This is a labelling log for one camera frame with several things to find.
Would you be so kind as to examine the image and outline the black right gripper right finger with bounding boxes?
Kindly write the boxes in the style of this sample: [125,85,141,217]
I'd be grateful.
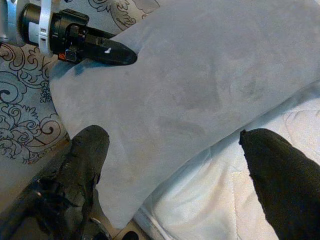
[238,128,320,240]

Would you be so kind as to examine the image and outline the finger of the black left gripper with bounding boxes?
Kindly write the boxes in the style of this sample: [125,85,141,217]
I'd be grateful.
[83,33,138,66]

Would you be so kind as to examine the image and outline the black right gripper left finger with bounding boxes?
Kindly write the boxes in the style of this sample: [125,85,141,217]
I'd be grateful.
[29,124,111,240]

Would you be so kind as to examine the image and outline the grey suede pillow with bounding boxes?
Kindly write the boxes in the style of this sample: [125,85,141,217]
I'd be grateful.
[48,0,320,230]

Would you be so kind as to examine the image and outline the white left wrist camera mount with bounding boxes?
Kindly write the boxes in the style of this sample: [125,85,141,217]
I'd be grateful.
[27,0,61,56]

